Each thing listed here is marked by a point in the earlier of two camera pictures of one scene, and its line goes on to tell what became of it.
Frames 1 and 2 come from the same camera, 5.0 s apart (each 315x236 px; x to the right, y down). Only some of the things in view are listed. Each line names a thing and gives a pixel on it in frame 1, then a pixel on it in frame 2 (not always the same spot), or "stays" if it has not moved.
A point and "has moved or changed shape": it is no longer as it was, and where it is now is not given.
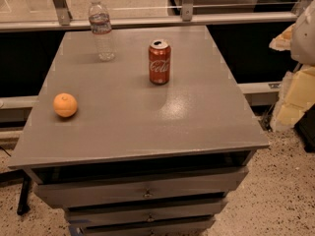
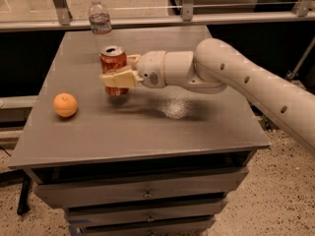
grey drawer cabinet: (150, 143) stays
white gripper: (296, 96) to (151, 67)
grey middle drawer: (83, 215) stays
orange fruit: (65, 104) stays
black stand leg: (23, 206) stays
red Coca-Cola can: (159, 62) has moved or changed shape
